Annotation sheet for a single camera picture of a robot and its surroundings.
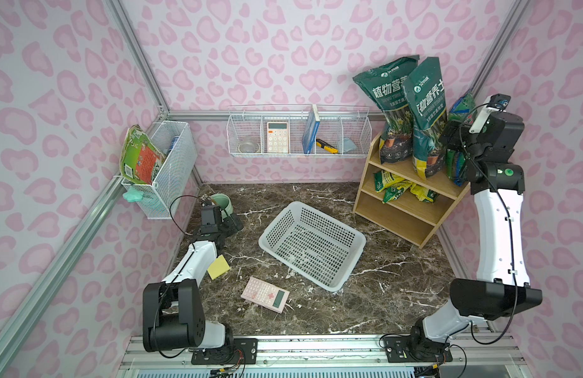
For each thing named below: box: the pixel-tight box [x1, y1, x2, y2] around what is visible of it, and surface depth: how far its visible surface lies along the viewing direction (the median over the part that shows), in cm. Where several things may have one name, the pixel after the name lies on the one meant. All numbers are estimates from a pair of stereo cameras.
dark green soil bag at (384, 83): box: [352, 55, 420, 165], surface depth 74 cm
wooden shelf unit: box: [352, 131, 471, 249], surface depth 90 cm
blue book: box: [302, 103, 321, 154], surface depth 87 cm
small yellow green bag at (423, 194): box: [409, 184, 440, 204], surface depth 90 cm
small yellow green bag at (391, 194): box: [382, 186, 405, 204], surface depth 90 cm
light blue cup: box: [343, 137, 357, 152], surface depth 103 cm
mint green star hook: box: [122, 186, 145, 204], surface depth 64 cm
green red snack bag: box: [119, 124, 166, 185], surface depth 73 cm
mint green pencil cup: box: [211, 192, 234, 220], surface depth 98 cm
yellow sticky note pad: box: [207, 254, 231, 281], surface depth 93 cm
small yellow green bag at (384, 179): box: [374, 170, 406, 193], surface depth 94 cm
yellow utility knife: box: [315, 138, 340, 155], surface depth 99 cm
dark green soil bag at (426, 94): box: [403, 56, 449, 180], surface depth 69 cm
